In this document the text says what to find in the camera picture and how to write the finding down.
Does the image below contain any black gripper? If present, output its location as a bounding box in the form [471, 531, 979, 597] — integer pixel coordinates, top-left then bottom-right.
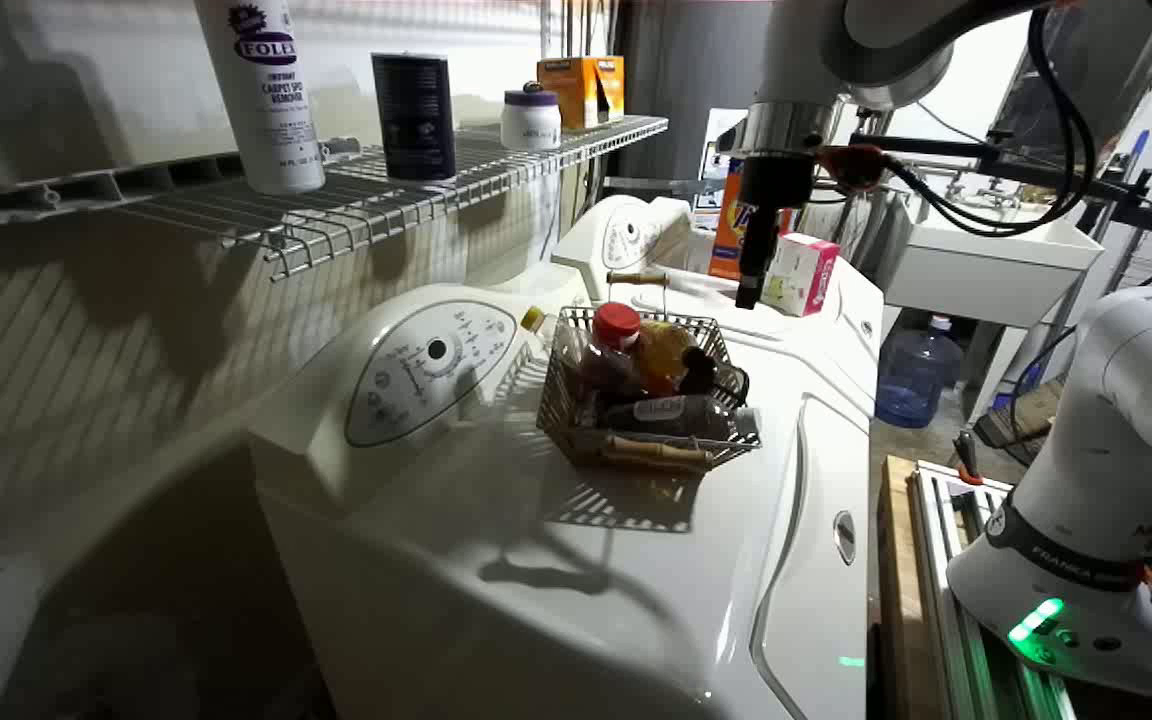
[735, 155, 809, 310]

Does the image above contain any black cylindrical container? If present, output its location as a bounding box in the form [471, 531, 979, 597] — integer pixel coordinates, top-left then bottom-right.
[370, 56, 455, 181]

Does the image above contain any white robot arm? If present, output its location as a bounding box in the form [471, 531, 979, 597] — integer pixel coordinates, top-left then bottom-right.
[735, 0, 1152, 696]

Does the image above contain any yellow item in basket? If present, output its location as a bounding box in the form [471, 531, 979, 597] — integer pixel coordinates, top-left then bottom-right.
[637, 319, 691, 397]

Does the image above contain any orange box on shelf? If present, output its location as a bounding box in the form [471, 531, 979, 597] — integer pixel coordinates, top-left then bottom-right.
[534, 56, 623, 133]

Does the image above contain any orange detergent box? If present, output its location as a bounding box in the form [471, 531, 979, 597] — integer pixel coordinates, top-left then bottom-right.
[707, 161, 750, 279]

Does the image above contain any pink white box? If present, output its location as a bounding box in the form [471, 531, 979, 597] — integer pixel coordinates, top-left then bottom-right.
[762, 233, 840, 317]

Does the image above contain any white utility sink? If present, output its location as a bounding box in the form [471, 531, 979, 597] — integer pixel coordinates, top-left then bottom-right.
[888, 215, 1099, 330]

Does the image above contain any red capped bottle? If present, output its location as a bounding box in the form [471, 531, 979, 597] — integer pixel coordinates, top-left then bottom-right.
[589, 301, 638, 401]

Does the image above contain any blue water jug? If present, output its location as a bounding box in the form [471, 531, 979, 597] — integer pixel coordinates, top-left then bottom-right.
[874, 317, 962, 427]

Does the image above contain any small white jar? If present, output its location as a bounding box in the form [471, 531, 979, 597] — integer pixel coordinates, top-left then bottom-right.
[500, 84, 564, 153]

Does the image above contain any white washing machine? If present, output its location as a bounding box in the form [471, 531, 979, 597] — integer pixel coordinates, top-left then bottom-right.
[0, 195, 883, 720]

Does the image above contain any white spray bottle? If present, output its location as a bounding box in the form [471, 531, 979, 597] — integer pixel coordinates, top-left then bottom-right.
[190, 0, 324, 195]

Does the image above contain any wire basket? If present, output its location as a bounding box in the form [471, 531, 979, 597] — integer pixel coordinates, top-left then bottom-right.
[534, 305, 758, 475]

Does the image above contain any white wire shelf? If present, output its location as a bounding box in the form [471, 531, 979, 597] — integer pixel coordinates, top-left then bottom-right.
[0, 117, 669, 279]

